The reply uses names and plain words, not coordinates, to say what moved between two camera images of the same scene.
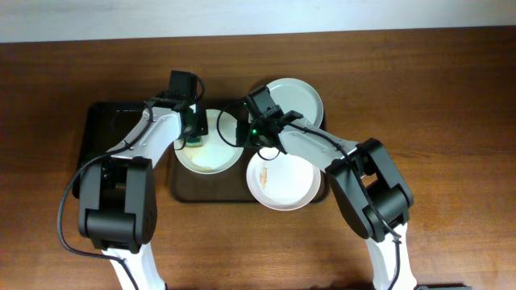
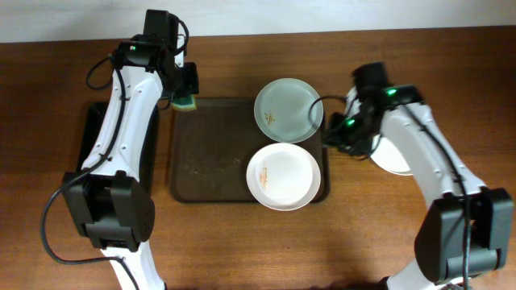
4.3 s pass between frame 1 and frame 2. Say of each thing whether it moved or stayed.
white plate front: stayed
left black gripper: moved
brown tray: stayed
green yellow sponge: moved
